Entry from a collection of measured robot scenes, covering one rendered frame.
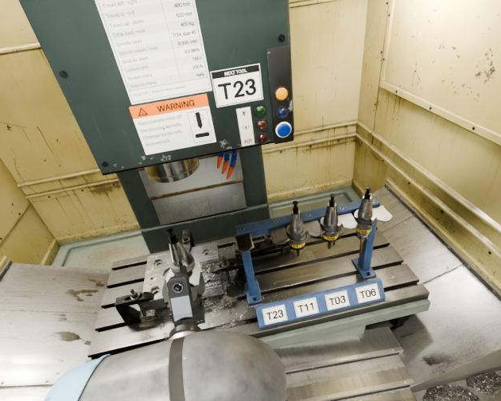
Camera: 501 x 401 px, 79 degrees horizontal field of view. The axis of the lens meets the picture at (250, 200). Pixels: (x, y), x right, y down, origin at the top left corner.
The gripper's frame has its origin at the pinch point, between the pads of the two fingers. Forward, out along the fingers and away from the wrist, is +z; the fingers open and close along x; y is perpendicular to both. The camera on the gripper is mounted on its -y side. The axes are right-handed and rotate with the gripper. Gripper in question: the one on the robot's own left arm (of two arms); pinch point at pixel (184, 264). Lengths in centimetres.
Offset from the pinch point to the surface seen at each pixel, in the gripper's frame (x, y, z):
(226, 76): 19.6, -44.1, 4.1
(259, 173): 33, 20, 71
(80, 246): -85, 67, 102
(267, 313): 20.2, 32.2, 1.1
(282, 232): 29.4, 5.1, 9.5
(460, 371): 80, 56, -21
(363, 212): 54, 2, 8
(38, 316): -79, 50, 38
